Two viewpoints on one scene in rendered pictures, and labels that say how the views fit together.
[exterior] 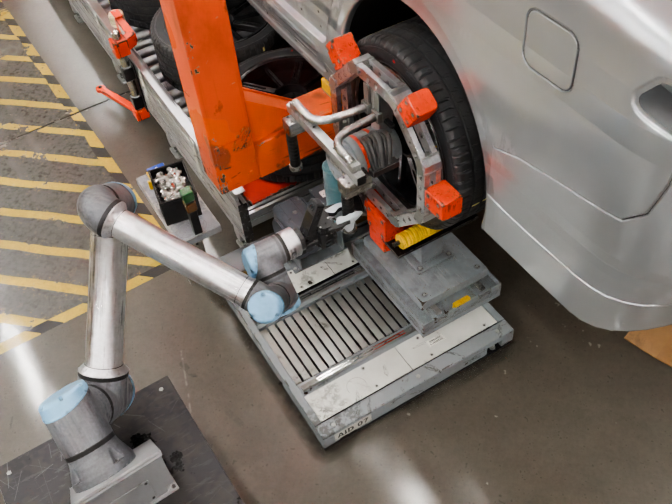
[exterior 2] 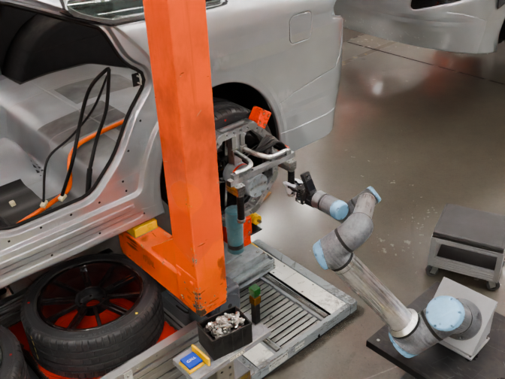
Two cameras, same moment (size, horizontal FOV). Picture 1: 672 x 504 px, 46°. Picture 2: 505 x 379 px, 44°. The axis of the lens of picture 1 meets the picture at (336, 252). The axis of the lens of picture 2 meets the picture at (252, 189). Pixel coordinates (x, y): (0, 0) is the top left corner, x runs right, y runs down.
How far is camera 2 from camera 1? 3.60 m
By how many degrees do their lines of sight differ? 75
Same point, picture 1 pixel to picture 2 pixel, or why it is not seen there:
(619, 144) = (331, 36)
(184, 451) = not seen: hidden behind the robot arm
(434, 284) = (248, 249)
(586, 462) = (325, 222)
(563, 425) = (307, 230)
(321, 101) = (151, 236)
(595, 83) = (319, 22)
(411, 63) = (234, 109)
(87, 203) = (361, 222)
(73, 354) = not seen: outside the picture
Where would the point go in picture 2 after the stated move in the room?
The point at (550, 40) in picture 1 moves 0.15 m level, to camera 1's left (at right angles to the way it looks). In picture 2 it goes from (300, 22) to (309, 31)
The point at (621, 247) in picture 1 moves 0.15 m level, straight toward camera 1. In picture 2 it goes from (336, 78) to (362, 80)
